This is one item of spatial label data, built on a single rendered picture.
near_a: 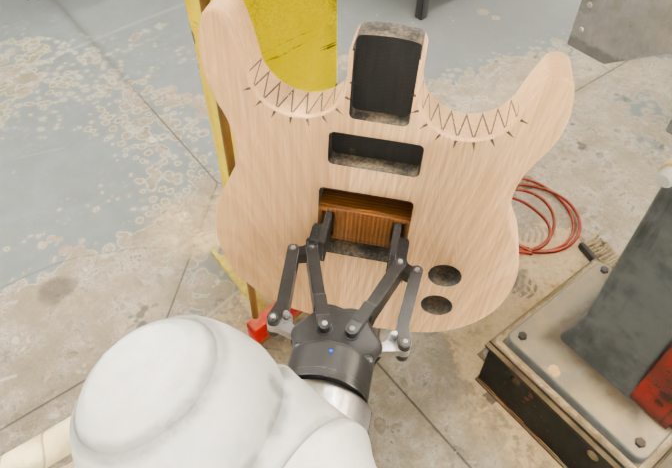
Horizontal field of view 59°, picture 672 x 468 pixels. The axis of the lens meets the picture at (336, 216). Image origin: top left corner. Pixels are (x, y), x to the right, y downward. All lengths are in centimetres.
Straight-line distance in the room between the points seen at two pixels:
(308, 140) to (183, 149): 216
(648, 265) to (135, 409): 132
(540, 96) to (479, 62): 273
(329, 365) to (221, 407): 24
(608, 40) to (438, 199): 27
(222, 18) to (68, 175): 227
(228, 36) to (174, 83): 259
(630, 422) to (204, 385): 156
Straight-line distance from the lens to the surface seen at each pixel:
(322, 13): 148
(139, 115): 297
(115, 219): 251
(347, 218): 64
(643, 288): 153
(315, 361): 50
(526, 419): 196
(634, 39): 73
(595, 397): 176
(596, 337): 173
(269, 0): 137
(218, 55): 56
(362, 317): 55
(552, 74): 53
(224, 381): 27
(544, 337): 179
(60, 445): 66
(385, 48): 53
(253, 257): 73
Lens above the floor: 177
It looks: 49 degrees down
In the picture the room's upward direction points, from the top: straight up
